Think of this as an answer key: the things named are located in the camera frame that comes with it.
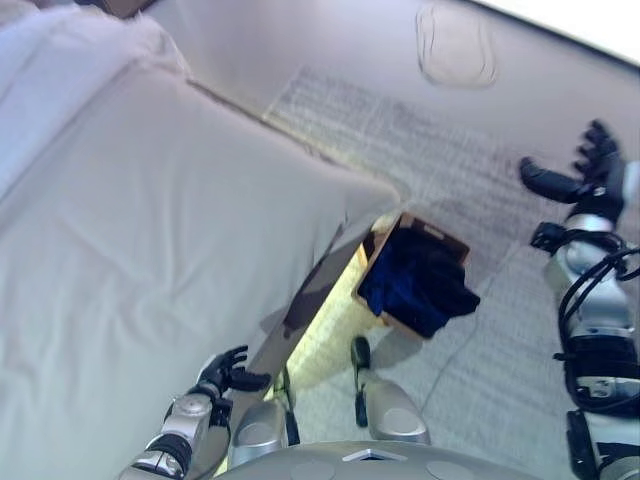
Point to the black five-finger left hand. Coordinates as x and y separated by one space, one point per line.
225 372

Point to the black five-finger right hand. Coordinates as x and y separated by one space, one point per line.
597 185

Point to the black garment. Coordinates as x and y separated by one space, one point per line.
450 290

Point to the navy blue garment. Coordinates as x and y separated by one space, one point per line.
395 280

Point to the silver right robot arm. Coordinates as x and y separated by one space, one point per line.
600 300

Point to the upholstered bed base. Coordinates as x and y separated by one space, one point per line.
320 280

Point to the brown woven basket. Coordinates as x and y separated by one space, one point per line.
440 240

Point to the grey robot torso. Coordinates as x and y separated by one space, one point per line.
360 462

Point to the silver right robot leg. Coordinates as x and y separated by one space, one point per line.
392 405

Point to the large grey striped rug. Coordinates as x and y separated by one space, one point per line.
500 325

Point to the small oval beige rug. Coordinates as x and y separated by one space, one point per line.
455 45

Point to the white duvet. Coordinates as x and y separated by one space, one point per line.
65 75

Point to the brown wooden nightstand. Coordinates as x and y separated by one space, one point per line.
127 6

